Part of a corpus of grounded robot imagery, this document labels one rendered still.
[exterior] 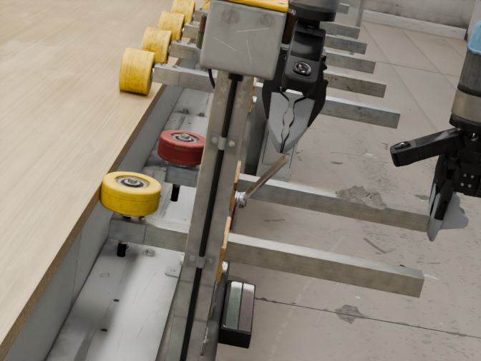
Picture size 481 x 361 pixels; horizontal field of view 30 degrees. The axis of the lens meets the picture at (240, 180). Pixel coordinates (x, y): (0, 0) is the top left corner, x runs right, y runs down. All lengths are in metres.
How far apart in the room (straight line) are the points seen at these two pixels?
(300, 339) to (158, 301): 1.35
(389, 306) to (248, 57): 2.46
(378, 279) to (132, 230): 0.34
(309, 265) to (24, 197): 0.39
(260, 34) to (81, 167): 0.51
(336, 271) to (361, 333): 1.75
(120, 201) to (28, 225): 0.17
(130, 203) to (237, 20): 0.44
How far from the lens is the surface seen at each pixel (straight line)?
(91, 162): 1.29
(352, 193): 1.47
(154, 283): 1.60
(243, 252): 1.23
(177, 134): 1.47
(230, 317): 1.35
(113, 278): 1.60
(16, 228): 1.05
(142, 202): 1.19
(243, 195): 1.39
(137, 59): 1.66
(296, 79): 1.18
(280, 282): 3.19
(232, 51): 0.82
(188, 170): 1.45
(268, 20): 0.82
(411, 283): 1.25
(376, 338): 2.98
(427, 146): 1.44
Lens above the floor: 1.33
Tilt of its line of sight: 19 degrees down
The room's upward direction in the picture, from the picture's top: 11 degrees clockwise
